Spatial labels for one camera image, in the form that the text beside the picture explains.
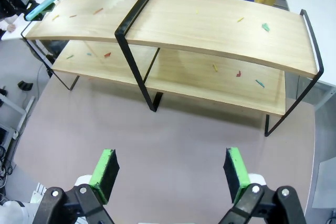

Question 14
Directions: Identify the right gripper right finger with black green pad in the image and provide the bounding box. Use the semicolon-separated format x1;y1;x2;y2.
219;147;307;224

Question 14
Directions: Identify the right gripper left finger with black green pad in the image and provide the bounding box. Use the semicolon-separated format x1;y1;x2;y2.
34;149;120;224

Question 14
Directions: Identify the small white table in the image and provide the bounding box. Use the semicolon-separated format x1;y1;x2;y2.
0;0;69;41

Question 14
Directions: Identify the black object on floor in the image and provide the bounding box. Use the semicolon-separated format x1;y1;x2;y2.
17;80;34;91

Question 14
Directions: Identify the large white table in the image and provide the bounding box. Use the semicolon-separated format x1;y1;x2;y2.
272;0;336;88

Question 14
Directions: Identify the white desk frame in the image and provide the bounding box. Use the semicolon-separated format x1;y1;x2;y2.
0;91;36;141

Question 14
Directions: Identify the two-tier wooden shelf black frame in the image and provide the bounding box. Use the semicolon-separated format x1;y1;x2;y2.
20;0;325;137

